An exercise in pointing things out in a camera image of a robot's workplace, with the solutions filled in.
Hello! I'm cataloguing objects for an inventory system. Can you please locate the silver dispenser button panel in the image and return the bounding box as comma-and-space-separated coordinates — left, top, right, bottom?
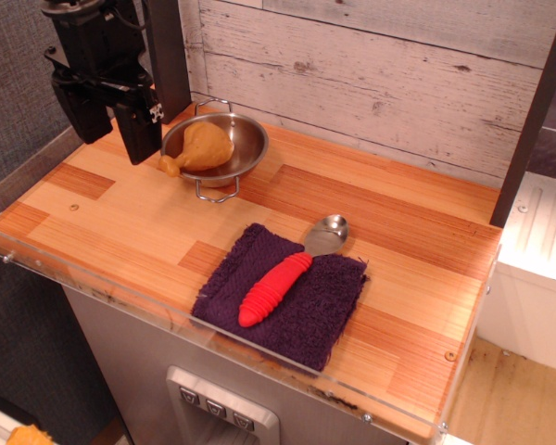
166, 365, 281, 444

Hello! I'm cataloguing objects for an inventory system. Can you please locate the steel bowl with handles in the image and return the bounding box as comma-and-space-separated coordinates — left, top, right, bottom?
159, 99, 269, 204

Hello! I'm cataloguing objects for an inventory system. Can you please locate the red handled metal spoon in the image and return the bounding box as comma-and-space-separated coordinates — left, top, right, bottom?
237, 214, 349, 328

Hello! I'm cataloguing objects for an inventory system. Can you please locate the grey toy fridge cabinet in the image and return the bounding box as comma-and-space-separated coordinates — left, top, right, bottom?
65, 289, 403, 444

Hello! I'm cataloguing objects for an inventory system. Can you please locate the purple folded towel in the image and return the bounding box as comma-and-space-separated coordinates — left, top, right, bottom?
192, 222, 370, 372

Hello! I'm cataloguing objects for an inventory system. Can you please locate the clear acrylic table guard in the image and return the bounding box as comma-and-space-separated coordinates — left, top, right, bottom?
0, 217, 501, 444

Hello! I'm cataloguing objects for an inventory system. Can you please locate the orange plush object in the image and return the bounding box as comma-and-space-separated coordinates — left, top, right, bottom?
6, 425, 55, 445

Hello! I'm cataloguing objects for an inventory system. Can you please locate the dark wooden post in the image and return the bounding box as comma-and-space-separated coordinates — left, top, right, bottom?
144, 0, 192, 124
489, 34, 556, 228

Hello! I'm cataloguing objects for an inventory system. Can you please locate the white toy sink counter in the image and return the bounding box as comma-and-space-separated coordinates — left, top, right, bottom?
474, 69, 556, 376

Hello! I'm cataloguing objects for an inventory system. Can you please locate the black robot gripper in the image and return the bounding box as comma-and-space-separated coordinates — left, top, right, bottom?
41, 1, 162, 165

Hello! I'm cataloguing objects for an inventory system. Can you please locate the dark left wooden post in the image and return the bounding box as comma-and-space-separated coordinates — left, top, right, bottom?
144, 0, 192, 124

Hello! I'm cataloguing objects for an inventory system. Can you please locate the dark right wooden post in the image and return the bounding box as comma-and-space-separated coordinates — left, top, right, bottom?
489, 34, 556, 228

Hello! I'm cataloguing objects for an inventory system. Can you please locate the toy chicken drumstick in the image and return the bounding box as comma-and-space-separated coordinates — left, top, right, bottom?
158, 121, 234, 177

